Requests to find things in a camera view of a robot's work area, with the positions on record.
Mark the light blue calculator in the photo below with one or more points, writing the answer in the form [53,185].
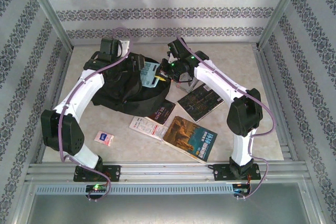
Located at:
[149,75]

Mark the clear plastic box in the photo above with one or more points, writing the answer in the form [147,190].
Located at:
[187,86]

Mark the black student bag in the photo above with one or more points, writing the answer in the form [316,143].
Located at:
[123,95]

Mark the book with gold ornament cover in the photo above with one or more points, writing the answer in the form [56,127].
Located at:
[162,112]

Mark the black book with barcode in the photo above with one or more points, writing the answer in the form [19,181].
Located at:
[200,102]

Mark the white paper leaflet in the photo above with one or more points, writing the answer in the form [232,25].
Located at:
[147,128]

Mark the blue and yellow picture book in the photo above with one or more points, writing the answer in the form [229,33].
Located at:
[191,137]

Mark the pink tissue packet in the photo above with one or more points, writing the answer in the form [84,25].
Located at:
[104,138]

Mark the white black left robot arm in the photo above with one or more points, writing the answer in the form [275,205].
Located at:
[78,98]

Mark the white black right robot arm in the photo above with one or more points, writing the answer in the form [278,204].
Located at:
[218,79]

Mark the left controller board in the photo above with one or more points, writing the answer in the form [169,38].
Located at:
[97,187]

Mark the controller board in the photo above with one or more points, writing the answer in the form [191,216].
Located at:
[240,188]
[97,187]

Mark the right controller board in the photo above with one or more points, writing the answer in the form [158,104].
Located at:
[240,188]

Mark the aluminium back frame rail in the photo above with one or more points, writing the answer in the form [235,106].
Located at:
[147,43]

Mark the aluminium left side rail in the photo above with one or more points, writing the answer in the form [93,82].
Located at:
[65,61]

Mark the aluminium left frame post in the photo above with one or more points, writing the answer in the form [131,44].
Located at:
[47,9]

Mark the aluminium frame post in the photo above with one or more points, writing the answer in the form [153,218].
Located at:
[47,9]
[283,9]

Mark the aluminium right side rail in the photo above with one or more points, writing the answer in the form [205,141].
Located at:
[262,58]

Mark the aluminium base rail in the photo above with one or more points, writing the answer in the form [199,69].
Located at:
[168,171]

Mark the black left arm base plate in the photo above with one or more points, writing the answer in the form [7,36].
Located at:
[113,172]

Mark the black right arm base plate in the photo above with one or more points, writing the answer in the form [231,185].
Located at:
[221,172]

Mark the aluminium right frame post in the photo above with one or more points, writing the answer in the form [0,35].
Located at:
[283,9]

